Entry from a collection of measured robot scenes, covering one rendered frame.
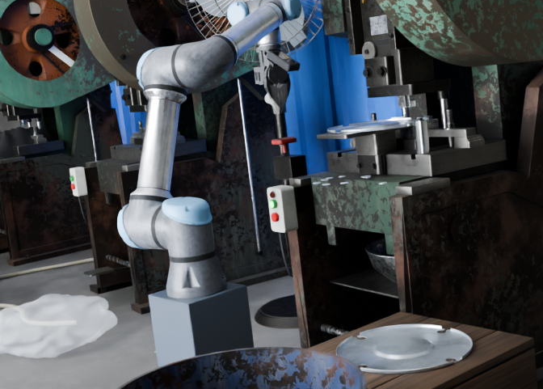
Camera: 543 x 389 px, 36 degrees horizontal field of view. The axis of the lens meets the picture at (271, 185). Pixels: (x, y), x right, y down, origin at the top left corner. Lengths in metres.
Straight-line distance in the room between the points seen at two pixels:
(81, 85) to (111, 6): 1.83
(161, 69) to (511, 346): 1.10
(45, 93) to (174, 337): 3.23
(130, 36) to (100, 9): 0.16
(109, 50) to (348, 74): 1.51
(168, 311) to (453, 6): 0.99
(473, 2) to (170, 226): 0.89
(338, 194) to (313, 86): 2.29
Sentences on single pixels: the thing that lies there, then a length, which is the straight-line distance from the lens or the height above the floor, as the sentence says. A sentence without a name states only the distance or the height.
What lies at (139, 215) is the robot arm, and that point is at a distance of 2.13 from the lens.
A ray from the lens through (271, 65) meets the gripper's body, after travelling 2.59.
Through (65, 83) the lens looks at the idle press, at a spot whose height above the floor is 1.05.
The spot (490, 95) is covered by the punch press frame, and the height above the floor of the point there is 0.83.
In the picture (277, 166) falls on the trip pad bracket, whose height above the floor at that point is 0.68.
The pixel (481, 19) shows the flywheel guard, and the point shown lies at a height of 1.03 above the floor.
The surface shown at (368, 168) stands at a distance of 2.38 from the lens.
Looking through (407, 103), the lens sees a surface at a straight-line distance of 2.47.
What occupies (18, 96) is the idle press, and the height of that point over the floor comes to 1.00.
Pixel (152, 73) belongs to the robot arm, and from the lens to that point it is 2.21.
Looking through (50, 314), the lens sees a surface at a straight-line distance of 3.30.
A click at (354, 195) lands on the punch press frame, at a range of 2.36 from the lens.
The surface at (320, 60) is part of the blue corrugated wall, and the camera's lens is 4.64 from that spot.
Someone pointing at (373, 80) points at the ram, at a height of 0.91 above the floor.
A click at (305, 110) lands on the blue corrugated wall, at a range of 4.79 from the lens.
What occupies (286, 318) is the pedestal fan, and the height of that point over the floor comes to 0.03.
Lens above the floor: 0.96
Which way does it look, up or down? 8 degrees down
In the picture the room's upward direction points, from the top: 7 degrees counter-clockwise
